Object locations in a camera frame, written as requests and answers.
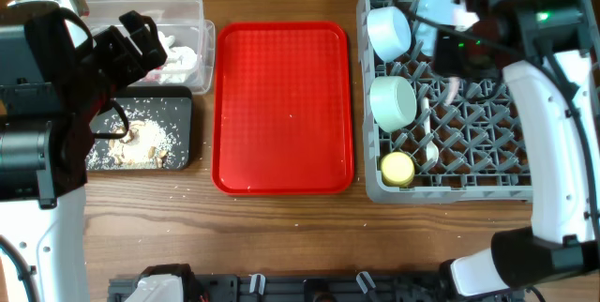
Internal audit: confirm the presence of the food scraps pile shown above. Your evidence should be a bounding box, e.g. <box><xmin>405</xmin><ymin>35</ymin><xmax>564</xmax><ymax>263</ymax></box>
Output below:
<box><xmin>86</xmin><ymin>106</ymin><xmax>187</xmax><ymax>171</ymax></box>

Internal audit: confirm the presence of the yellow plastic cup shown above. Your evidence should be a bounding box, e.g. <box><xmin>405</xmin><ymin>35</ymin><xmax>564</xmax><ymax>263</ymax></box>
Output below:
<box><xmin>380</xmin><ymin>152</ymin><xmax>415</xmax><ymax>188</ymax></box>

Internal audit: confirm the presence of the light blue plate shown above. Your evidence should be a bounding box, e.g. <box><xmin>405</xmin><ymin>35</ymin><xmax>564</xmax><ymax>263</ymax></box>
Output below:
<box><xmin>414</xmin><ymin>0</ymin><xmax>458</xmax><ymax>57</ymax></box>

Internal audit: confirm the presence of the mint green bowl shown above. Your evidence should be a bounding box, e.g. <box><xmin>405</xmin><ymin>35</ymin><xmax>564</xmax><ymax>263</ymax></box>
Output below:
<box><xmin>369</xmin><ymin>76</ymin><xmax>417</xmax><ymax>133</ymax></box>

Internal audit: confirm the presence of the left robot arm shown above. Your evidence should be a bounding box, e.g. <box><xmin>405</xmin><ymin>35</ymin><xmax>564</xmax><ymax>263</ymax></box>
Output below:
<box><xmin>1</xmin><ymin>0</ymin><xmax>167</xmax><ymax>301</ymax></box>

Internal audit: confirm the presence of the light blue bowl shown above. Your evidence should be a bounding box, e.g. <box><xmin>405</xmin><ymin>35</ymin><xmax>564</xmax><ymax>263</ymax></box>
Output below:
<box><xmin>367</xmin><ymin>7</ymin><xmax>412</xmax><ymax>63</ymax></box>

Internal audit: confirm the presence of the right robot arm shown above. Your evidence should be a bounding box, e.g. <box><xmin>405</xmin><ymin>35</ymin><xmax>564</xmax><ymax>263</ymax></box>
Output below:
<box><xmin>437</xmin><ymin>0</ymin><xmax>599</xmax><ymax>297</ymax></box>

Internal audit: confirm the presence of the black waste tray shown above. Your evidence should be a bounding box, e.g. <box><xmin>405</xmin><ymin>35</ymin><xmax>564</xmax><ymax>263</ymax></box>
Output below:
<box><xmin>86</xmin><ymin>86</ymin><xmax>194</xmax><ymax>171</ymax></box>

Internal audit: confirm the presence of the clear plastic waste bin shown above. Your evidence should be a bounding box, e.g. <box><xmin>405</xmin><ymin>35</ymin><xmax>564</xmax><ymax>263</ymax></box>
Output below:
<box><xmin>85</xmin><ymin>0</ymin><xmax>216</xmax><ymax>94</ymax></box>

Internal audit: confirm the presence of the red serving tray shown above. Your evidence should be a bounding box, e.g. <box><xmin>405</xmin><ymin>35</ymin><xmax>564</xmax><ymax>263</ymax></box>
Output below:
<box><xmin>211</xmin><ymin>21</ymin><xmax>354</xmax><ymax>196</ymax></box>

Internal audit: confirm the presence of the grey dishwasher rack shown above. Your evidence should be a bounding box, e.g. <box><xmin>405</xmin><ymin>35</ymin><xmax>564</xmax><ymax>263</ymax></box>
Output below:
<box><xmin>357</xmin><ymin>0</ymin><xmax>599</xmax><ymax>204</ymax></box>

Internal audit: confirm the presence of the white plastic spoon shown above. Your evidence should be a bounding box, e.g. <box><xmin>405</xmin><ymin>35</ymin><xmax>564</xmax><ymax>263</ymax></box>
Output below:
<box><xmin>421</xmin><ymin>97</ymin><xmax>440</xmax><ymax>162</ymax></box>

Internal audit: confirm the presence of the red snack wrapper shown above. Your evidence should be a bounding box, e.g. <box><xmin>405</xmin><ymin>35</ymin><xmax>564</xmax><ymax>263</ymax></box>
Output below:
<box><xmin>142</xmin><ymin>72</ymin><xmax>160</xmax><ymax>83</ymax></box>

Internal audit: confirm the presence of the white plastic fork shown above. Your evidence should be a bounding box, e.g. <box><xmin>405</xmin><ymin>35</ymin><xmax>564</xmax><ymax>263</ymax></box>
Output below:
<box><xmin>444</xmin><ymin>76</ymin><xmax>461</xmax><ymax>106</ymax></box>

